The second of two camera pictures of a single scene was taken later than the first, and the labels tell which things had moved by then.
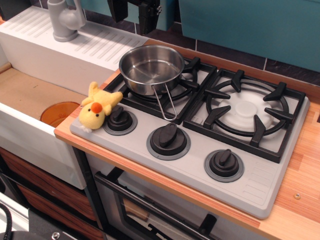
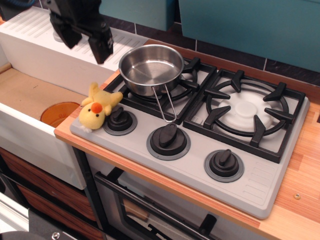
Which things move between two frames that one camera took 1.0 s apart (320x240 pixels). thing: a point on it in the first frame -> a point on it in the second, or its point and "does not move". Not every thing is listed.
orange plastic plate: (54, 114) does not move
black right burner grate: (254, 113) does not move
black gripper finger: (149, 11) -> (102, 44)
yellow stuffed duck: (94, 109) does not move
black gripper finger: (119, 9) -> (70, 35)
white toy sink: (37, 69) does not move
